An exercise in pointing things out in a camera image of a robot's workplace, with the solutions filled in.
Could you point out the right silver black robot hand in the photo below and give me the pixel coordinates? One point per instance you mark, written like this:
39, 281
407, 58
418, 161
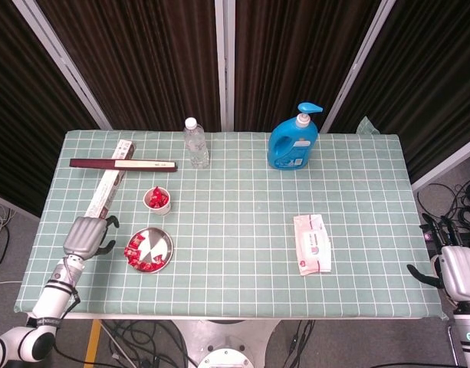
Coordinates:
461, 272

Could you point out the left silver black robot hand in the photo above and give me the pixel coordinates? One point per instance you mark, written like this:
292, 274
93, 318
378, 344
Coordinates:
85, 237

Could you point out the red candy heap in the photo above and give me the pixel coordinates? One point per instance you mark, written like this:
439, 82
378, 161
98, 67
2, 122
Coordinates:
156, 199

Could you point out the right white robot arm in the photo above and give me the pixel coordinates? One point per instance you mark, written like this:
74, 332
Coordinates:
468, 337

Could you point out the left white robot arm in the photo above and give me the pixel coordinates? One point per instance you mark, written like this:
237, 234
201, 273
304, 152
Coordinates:
54, 295

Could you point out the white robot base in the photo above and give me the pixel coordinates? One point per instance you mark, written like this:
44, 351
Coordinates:
223, 333

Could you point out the white paper cup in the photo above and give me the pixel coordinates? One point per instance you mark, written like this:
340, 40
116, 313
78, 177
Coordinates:
165, 210

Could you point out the long white red box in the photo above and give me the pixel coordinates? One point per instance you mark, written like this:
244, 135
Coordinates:
108, 188

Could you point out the long maroon box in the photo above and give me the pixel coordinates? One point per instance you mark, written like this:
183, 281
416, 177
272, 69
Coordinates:
93, 163

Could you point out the round metal plate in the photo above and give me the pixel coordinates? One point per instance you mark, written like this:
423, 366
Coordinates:
162, 241

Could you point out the yellow floor tape strip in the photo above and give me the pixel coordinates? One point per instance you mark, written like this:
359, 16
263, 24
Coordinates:
92, 345

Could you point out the dark brown partition panel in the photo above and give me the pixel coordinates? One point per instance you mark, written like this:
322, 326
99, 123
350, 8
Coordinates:
142, 57
296, 50
20, 115
430, 96

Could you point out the clear plastic water bottle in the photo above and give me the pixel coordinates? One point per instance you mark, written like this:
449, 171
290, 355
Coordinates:
196, 149

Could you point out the pink wet wipes pack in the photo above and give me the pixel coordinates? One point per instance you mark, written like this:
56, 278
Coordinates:
313, 245

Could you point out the green checked tablecloth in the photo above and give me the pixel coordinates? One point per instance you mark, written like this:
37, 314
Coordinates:
238, 230

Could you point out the blue detergent pump bottle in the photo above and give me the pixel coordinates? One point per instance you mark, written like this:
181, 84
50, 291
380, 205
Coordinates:
292, 145

